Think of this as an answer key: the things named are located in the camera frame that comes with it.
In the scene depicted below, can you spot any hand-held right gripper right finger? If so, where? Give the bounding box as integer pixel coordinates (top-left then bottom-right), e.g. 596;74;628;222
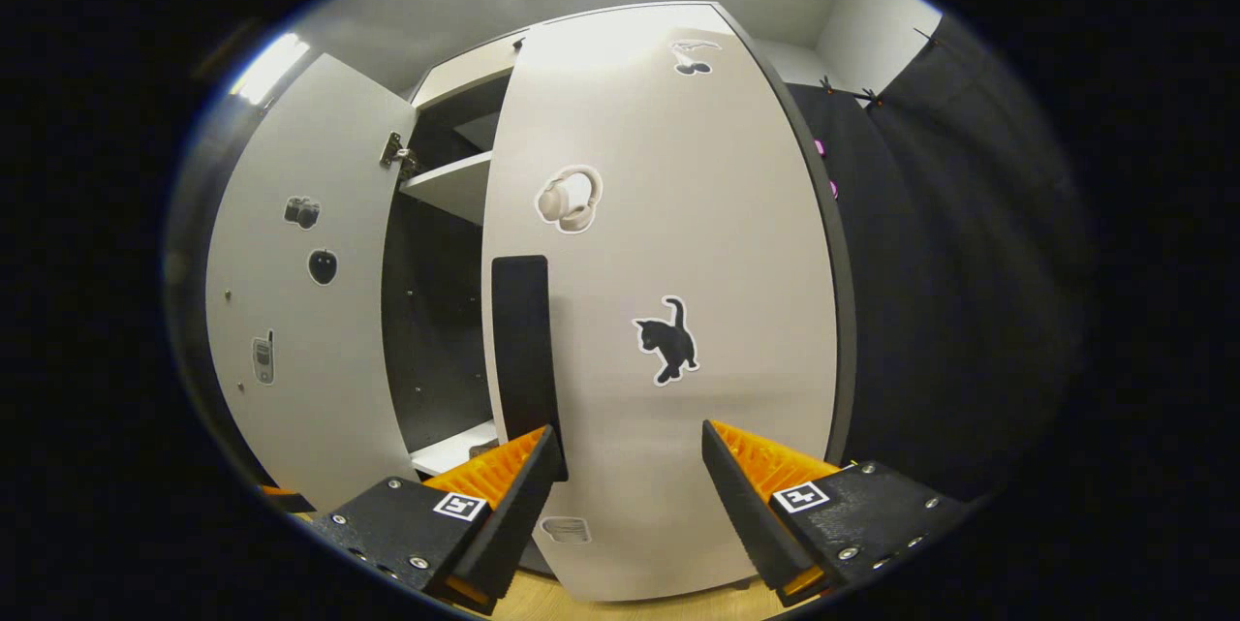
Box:
701;419;970;608

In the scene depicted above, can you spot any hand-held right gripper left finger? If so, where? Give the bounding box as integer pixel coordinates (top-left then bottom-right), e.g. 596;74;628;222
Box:
310;422;568;614

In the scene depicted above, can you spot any white cabinet door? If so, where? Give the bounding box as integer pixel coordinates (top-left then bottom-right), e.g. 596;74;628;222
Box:
205;52;419;515
481;3;840;603

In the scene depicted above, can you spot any white shoe cabinet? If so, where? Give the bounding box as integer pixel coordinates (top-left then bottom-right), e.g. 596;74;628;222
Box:
380;3;858;481

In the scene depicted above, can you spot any metal door hinge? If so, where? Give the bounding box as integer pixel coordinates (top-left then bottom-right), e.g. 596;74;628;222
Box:
380;132;419;178

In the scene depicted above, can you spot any ceiling light panel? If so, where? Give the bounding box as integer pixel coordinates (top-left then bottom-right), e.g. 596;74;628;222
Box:
230;32;311;107

